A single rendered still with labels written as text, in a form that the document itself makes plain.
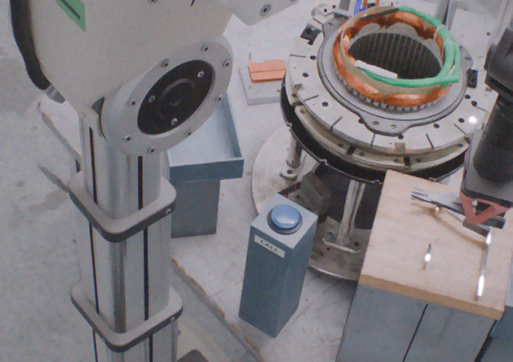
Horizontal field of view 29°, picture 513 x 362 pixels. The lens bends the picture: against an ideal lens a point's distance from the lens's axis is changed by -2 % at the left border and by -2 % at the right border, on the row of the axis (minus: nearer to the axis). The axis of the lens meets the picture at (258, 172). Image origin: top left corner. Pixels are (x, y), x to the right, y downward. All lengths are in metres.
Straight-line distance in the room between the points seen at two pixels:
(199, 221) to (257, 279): 0.21
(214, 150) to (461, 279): 0.41
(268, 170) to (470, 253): 0.50
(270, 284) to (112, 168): 0.42
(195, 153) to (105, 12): 0.67
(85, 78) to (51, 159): 1.87
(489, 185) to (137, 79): 0.46
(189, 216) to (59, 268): 1.00
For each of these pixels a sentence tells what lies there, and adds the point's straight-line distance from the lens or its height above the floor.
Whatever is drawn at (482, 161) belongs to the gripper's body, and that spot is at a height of 1.30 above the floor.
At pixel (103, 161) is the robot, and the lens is 1.19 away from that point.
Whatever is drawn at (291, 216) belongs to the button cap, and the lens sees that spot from 1.44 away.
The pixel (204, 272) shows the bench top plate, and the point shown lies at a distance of 1.69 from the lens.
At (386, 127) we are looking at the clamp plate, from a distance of 1.50.
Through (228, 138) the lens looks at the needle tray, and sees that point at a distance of 1.55.
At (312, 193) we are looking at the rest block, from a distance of 1.71.
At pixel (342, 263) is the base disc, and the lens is 1.71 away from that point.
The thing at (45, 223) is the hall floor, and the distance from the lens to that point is 2.72.
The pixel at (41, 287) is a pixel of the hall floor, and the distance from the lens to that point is 2.61.
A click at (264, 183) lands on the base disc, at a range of 1.78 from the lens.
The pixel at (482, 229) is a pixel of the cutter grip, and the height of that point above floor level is 1.09.
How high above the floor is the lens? 2.20
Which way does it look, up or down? 51 degrees down
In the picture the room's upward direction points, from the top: 8 degrees clockwise
